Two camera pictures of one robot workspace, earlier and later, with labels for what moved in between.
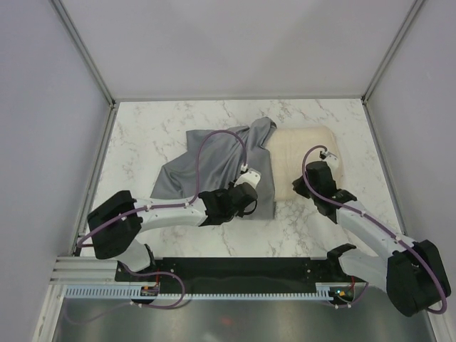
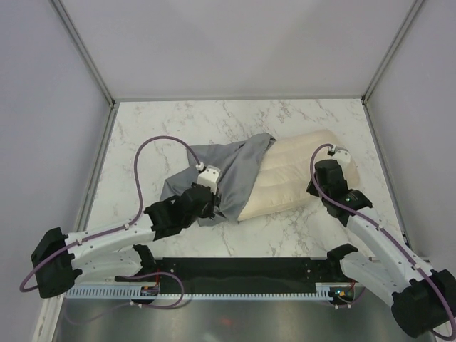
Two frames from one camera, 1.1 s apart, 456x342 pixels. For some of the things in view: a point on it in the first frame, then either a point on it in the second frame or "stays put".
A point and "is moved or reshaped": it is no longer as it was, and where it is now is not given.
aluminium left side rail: x=110 y=117 stays put
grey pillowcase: x=178 y=176 to x=239 y=164
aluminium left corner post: x=70 y=28 stays put
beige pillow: x=287 y=144 is moved or reshaped
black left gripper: x=240 y=213 to x=209 y=211
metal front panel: x=370 y=317 stays put
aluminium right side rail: x=372 y=128 stays put
